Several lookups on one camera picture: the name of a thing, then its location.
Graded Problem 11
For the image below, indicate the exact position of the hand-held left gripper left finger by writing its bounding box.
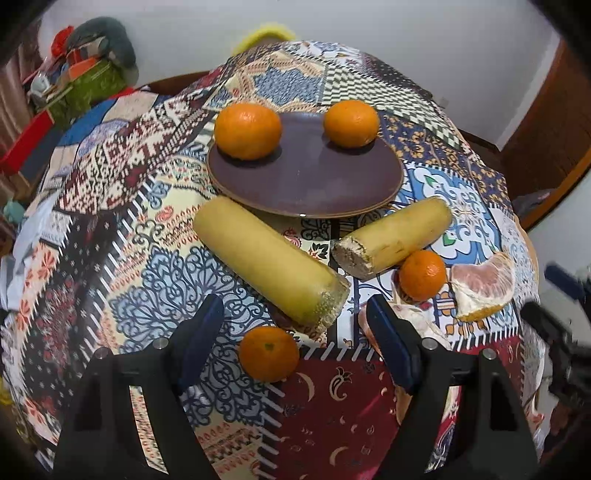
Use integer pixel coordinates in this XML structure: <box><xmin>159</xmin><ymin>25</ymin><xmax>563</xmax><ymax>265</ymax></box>
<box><xmin>54</xmin><ymin>294</ymin><xmax>225</xmax><ymax>480</ymax></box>

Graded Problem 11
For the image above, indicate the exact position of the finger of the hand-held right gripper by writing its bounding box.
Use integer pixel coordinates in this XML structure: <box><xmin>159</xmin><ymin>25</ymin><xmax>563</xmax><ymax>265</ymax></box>
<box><xmin>521</xmin><ymin>301</ymin><xmax>591</xmax><ymax>354</ymax></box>
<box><xmin>545</xmin><ymin>263</ymin><xmax>591</xmax><ymax>302</ymax></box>

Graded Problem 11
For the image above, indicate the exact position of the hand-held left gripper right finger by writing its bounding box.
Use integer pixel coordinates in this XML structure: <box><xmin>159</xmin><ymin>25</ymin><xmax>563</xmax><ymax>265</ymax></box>
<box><xmin>367</xmin><ymin>294</ymin><xmax>541</xmax><ymax>480</ymax></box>

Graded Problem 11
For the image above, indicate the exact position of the peeled pomelo segment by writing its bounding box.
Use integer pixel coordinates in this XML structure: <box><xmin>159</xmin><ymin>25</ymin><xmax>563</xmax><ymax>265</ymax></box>
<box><xmin>449</xmin><ymin>251</ymin><xmax>516</xmax><ymax>322</ymax></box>
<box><xmin>358</xmin><ymin>302</ymin><xmax>462</xmax><ymax>416</ymax></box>

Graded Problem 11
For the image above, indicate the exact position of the small orange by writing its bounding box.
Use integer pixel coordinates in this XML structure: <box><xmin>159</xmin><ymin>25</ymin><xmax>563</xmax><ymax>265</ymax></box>
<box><xmin>398</xmin><ymin>250</ymin><xmax>448</xmax><ymax>302</ymax></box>
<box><xmin>238</xmin><ymin>326</ymin><xmax>300</xmax><ymax>383</ymax></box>

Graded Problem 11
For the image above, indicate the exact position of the long yellow banana piece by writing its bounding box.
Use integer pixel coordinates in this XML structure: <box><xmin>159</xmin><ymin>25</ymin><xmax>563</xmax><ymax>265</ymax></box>
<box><xmin>192</xmin><ymin>196</ymin><xmax>352</xmax><ymax>334</ymax></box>

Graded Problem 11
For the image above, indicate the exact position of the short yellow banana piece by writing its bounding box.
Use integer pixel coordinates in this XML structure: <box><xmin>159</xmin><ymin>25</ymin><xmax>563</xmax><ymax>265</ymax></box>
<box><xmin>331</xmin><ymin>196</ymin><xmax>453</xmax><ymax>282</ymax></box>

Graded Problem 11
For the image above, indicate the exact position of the large orange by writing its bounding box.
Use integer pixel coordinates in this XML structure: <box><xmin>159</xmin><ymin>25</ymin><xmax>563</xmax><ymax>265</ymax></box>
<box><xmin>323</xmin><ymin>100</ymin><xmax>380</xmax><ymax>149</ymax></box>
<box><xmin>215</xmin><ymin>103</ymin><xmax>283</xmax><ymax>161</ymax></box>

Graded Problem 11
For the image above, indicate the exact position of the patchwork printed tablecloth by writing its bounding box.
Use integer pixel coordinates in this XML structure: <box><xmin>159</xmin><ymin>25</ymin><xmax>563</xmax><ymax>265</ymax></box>
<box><xmin>0</xmin><ymin>41</ymin><xmax>546</xmax><ymax>480</ymax></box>

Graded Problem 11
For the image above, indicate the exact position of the wooden door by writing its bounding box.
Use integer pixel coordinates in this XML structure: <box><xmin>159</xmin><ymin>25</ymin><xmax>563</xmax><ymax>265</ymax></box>
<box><xmin>501</xmin><ymin>37</ymin><xmax>591</xmax><ymax>232</ymax></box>

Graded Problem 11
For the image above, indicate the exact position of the light blue cloth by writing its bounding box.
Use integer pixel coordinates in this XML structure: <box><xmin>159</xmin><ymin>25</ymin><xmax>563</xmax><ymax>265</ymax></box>
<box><xmin>0</xmin><ymin>254</ymin><xmax>29</xmax><ymax>311</ymax></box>

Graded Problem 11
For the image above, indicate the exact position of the small teal object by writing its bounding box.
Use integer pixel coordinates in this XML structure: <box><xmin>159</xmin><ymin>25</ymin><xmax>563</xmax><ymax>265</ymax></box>
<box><xmin>4</xmin><ymin>198</ymin><xmax>28</xmax><ymax>228</ymax></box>

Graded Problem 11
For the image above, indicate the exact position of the green fabric storage bag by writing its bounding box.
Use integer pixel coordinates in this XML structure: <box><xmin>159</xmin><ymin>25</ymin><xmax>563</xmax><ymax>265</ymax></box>
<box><xmin>46</xmin><ymin>60</ymin><xmax>130</xmax><ymax>127</ymax></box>

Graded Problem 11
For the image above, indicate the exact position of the orange box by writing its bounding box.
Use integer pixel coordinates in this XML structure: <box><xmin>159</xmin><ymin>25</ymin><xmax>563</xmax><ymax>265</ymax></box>
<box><xmin>69</xmin><ymin>58</ymin><xmax>100</xmax><ymax>77</ymax></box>

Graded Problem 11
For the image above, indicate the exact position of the striped brown curtain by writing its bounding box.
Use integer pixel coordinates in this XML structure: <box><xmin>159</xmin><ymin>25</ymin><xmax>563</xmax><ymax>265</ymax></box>
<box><xmin>0</xmin><ymin>28</ymin><xmax>51</xmax><ymax>153</ymax></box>

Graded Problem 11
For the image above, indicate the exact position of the red plastic bag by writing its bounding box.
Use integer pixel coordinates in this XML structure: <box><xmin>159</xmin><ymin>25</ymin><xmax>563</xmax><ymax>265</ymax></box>
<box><xmin>51</xmin><ymin>27</ymin><xmax>77</xmax><ymax>56</ymax></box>

